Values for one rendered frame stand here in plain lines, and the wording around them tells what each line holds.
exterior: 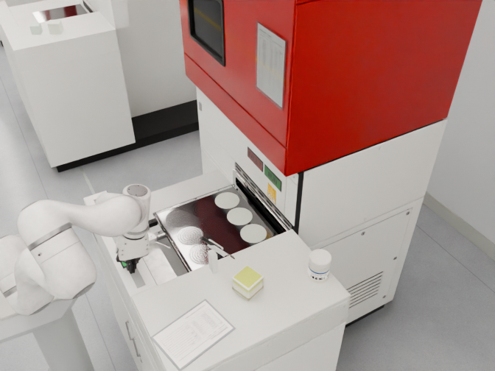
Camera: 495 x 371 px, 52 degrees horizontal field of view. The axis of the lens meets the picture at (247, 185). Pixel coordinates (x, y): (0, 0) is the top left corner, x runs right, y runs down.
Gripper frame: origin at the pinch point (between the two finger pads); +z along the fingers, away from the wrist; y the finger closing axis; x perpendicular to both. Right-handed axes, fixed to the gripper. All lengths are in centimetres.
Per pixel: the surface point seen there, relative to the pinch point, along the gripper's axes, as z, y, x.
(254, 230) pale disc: -2.1, -49.1, -1.1
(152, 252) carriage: 7.7, -12.5, -11.6
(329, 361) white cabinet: 26, -60, 45
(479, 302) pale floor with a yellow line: 60, -190, 31
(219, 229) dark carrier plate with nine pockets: 0.3, -38.0, -8.5
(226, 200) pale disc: -2, -48, -22
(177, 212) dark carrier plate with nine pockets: 2.4, -28.2, -25.1
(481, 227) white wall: 40, -220, -1
